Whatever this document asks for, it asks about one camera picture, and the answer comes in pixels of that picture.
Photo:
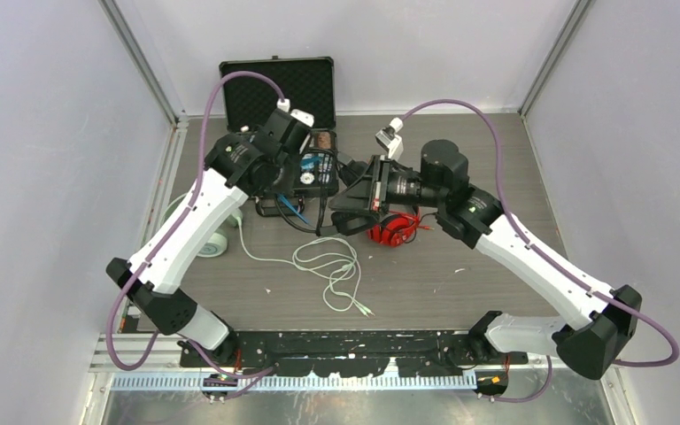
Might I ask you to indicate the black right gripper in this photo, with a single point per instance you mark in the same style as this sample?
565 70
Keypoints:
369 191

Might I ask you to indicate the black blue headphones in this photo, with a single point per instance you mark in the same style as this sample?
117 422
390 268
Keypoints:
346 227

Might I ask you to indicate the red headphones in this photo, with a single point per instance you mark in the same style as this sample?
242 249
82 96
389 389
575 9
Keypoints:
396 229

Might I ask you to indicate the mint green headphones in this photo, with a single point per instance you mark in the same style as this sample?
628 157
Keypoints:
217 244

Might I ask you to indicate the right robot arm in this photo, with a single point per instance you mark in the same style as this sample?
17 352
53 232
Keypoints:
592 322

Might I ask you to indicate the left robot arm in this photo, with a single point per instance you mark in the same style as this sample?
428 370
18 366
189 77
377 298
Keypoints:
239 166

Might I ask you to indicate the brown poker chip stack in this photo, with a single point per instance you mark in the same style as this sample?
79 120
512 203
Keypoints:
324 140

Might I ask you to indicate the black poker chip case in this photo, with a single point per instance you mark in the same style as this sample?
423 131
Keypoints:
309 85

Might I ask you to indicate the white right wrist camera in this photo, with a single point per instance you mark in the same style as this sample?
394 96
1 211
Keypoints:
390 140

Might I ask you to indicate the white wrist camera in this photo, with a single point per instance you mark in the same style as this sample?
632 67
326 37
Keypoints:
390 140
304 117

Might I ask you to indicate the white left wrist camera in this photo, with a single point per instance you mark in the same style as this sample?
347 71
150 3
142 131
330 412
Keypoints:
304 117

